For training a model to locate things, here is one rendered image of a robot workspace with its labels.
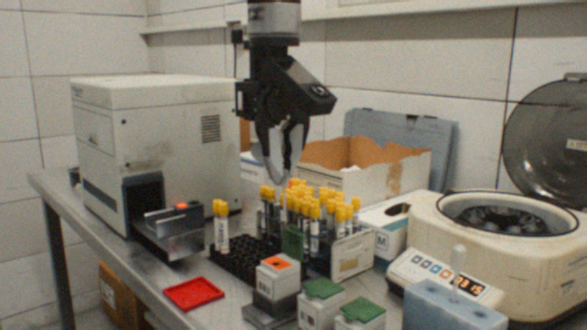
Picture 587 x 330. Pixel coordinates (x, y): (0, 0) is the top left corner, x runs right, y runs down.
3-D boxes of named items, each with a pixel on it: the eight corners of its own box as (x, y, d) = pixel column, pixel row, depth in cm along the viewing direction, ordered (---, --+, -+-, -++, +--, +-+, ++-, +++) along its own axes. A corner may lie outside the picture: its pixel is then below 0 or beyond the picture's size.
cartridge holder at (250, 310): (241, 315, 62) (240, 292, 61) (290, 293, 68) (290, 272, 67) (265, 333, 58) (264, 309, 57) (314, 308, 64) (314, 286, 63)
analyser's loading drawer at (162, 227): (124, 225, 89) (121, 201, 88) (155, 217, 93) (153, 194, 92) (169, 261, 74) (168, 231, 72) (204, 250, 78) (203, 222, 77)
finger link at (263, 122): (278, 153, 66) (279, 93, 64) (286, 154, 65) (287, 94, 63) (252, 156, 63) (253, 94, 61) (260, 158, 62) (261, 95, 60)
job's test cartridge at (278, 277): (256, 303, 62) (255, 262, 61) (282, 292, 65) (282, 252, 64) (274, 315, 60) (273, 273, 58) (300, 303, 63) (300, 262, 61)
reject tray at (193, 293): (162, 293, 68) (162, 289, 67) (202, 279, 72) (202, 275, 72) (183, 312, 62) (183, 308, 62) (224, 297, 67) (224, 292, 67)
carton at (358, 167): (260, 214, 101) (259, 148, 97) (348, 189, 119) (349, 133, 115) (341, 250, 83) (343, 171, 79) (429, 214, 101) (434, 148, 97)
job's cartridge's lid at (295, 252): (284, 222, 63) (287, 222, 63) (280, 254, 64) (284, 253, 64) (302, 230, 60) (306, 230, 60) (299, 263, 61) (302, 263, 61)
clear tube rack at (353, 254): (255, 244, 85) (254, 209, 83) (294, 230, 91) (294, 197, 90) (332, 285, 70) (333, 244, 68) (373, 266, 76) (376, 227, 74)
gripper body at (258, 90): (273, 116, 72) (272, 38, 69) (310, 122, 66) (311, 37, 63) (233, 120, 67) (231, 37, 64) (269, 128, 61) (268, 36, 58)
